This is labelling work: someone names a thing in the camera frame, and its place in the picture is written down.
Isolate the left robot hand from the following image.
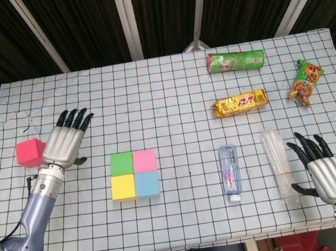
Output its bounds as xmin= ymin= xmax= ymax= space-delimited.
xmin=35 ymin=105 xmax=103 ymax=172

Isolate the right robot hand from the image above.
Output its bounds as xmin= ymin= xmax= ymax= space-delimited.
xmin=281 ymin=125 xmax=336 ymax=211

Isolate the red foam cube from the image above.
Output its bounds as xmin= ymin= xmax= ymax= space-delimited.
xmin=13 ymin=137 xmax=51 ymax=171

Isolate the green foam cube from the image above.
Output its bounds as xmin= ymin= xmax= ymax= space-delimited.
xmin=108 ymin=150 xmax=137 ymax=178

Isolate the clear pack of straws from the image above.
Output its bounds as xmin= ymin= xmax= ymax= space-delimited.
xmin=259 ymin=126 xmax=301 ymax=206

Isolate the yellow foam cube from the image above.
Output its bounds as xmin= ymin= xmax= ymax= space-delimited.
xmin=108 ymin=172 xmax=139 ymax=205

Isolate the red plastic stool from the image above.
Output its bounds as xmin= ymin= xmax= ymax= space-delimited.
xmin=274 ymin=227 xmax=336 ymax=251

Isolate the pink foam cube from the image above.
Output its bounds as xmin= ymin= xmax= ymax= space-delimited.
xmin=131 ymin=147 xmax=159 ymax=175

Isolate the light blue foam cube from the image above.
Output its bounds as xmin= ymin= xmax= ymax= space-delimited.
xmin=132 ymin=169 xmax=163 ymax=202

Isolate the clear plastic water bottle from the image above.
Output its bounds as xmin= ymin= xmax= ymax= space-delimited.
xmin=216 ymin=142 xmax=246 ymax=204

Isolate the green snack bag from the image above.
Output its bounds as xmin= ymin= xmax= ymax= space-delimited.
xmin=281 ymin=55 xmax=330 ymax=112

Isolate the grid pattern tablecloth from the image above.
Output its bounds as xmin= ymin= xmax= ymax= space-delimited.
xmin=0 ymin=24 xmax=336 ymax=251

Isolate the gold biscuit pack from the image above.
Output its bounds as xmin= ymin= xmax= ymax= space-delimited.
xmin=209 ymin=87 xmax=272 ymax=121

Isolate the green chips can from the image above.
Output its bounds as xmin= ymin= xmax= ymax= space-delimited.
xmin=206 ymin=44 xmax=267 ymax=77

